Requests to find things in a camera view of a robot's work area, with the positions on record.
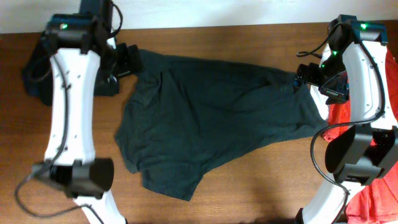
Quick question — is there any dark green Nike t-shirt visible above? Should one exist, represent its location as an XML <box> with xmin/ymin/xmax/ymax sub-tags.
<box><xmin>115</xmin><ymin>49</ymin><xmax>326</xmax><ymax>201</ymax></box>

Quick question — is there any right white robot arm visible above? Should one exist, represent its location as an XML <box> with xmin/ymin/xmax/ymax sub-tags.
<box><xmin>294</xmin><ymin>14</ymin><xmax>397</xmax><ymax>224</ymax></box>

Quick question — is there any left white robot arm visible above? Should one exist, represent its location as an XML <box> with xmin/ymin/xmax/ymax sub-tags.
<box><xmin>30</xmin><ymin>1</ymin><xmax>142</xmax><ymax>223</ymax></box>

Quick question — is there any folded black clothes stack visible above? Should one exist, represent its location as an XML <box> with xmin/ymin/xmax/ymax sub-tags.
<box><xmin>22</xmin><ymin>30</ymin><xmax>122</xmax><ymax>106</ymax></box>

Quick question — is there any white t-shirt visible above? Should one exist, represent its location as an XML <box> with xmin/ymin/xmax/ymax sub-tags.
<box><xmin>310</xmin><ymin>44</ymin><xmax>331</xmax><ymax>121</ymax></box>

